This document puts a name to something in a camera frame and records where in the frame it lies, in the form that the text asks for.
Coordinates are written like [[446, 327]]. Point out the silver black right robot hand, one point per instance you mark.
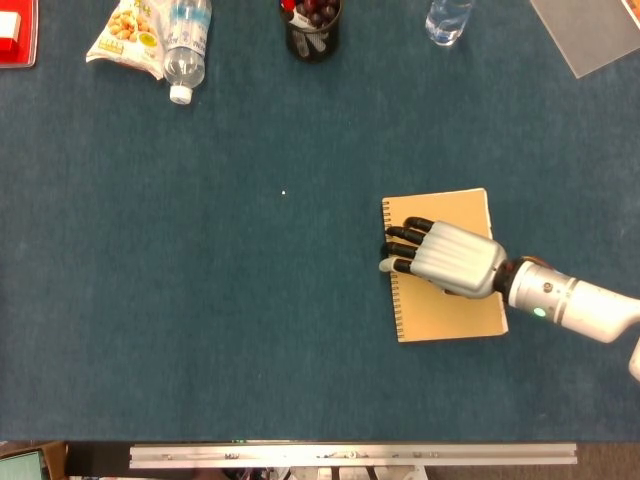
[[455, 260]]

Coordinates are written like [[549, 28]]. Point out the tan spiral notebook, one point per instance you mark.
[[450, 320]]

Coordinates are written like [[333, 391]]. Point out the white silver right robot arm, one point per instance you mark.
[[575, 300]]

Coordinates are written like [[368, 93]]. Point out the labelled water bottle white cap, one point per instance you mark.
[[185, 60]]

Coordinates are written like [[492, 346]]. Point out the clear drinking glass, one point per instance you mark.
[[445, 25]]

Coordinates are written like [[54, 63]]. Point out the black mesh pen holder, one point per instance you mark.
[[334, 45]]

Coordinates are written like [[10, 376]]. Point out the blue felt table cloth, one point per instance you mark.
[[200, 250]]

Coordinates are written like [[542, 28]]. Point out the red capped white marker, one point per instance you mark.
[[300, 20]]

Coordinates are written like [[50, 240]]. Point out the dark red grape bunch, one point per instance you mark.
[[315, 10]]

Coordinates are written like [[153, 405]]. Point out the red striped printed card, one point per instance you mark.
[[634, 7]]

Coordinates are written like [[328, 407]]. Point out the peanut snack bag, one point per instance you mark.
[[125, 30]]

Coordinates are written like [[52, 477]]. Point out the teal screen device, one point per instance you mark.
[[20, 467]]

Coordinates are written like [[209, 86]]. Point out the red stamp pad tray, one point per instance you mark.
[[29, 30]]

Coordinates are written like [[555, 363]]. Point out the red and white small box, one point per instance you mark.
[[7, 42]]

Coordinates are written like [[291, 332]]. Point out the aluminium profile rail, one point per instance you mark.
[[350, 460]]

